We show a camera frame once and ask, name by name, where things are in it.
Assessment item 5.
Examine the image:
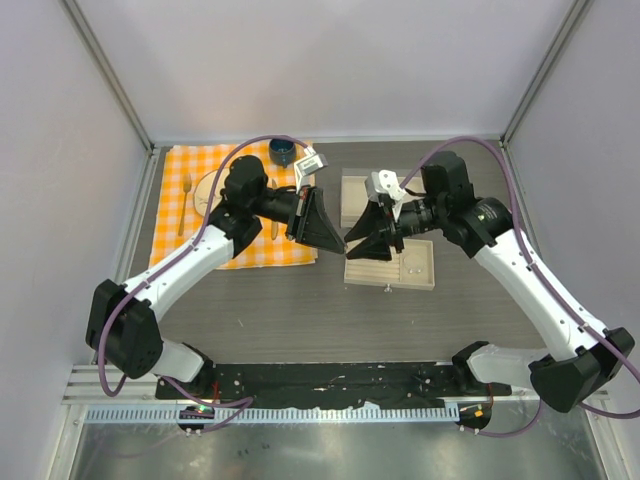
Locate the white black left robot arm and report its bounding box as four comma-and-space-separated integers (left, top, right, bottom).
86, 149, 345, 383

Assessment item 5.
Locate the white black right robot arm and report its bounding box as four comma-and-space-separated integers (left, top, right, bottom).
345, 151, 635, 413

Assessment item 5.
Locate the beige jewelry box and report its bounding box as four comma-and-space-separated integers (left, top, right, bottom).
339, 168, 431, 229

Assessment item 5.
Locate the beige jewelry drawer tray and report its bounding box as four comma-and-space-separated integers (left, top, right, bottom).
344, 239, 436, 291

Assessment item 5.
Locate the gold knife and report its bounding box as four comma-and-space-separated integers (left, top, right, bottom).
271, 179, 279, 242

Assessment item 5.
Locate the dark blue ceramic mug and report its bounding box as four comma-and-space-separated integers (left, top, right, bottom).
268, 138, 297, 168

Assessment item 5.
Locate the bird pattern ceramic plate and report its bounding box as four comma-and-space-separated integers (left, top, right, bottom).
193, 169, 229, 217

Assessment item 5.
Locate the gold fork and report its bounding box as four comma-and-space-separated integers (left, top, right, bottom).
177, 173, 193, 237

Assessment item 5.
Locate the yellow white checkered cloth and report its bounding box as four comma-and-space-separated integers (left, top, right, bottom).
148, 144, 318, 270

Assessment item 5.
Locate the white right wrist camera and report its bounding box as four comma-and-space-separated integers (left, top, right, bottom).
365, 170, 407, 220

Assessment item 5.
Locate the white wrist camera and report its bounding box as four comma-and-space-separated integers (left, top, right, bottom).
365, 170, 407, 220
293, 146, 328, 193

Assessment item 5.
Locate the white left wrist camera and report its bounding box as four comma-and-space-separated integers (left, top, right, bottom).
293, 146, 328, 193

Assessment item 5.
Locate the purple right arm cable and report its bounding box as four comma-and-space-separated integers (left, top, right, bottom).
399, 136, 640, 437

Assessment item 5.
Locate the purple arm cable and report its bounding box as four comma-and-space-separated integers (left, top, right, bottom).
399, 136, 640, 437
97, 134, 311, 434

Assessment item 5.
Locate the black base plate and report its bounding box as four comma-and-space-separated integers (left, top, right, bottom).
182, 362, 512, 410

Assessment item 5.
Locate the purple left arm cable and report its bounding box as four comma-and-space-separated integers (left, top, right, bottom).
97, 134, 311, 434

